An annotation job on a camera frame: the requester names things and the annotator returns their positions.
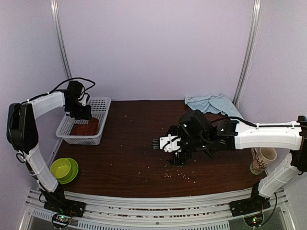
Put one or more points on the aluminium front rail frame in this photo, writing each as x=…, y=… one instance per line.
x=202, y=212

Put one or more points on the right aluminium corner post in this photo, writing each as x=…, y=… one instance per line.
x=252, y=39

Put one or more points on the light blue towel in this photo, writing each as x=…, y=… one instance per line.
x=215, y=104

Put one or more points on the green bowl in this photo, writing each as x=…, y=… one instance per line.
x=61, y=168

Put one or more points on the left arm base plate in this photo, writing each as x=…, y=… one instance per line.
x=67, y=207

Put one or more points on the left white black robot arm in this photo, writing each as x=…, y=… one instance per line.
x=22, y=131

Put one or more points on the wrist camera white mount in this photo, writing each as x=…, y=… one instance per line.
x=84, y=99
x=168, y=143

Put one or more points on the left round circuit board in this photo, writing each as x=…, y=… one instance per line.
x=60, y=221

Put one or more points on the rust brown towel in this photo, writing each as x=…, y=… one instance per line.
x=89, y=129

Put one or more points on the patterned paper cup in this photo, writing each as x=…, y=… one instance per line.
x=262, y=157

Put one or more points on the round circuit board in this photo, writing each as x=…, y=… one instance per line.
x=60, y=221
x=254, y=220

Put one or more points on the left aluminium corner post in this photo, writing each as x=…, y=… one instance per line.
x=62, y=49

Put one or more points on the green plate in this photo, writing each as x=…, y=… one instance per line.
x=74, y=172

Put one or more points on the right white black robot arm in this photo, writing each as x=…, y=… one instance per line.
x=291, y=135

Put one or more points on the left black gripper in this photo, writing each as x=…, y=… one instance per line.
x=85, y=116

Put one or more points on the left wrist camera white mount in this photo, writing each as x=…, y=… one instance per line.
x=84, y=99

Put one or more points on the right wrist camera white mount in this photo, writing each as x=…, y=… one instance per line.
x=168, y=143

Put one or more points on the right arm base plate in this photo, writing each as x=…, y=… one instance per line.
x=247, y=206

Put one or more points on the right round circuit board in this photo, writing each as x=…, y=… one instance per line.
x=254, y=220

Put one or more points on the aluminium corner post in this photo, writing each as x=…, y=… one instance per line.
x=252, y=39
x=62, y=49

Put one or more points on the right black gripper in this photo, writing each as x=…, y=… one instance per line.
x=180, y=159

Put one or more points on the white perforated plastic basket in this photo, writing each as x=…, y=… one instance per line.
x=99, y=110

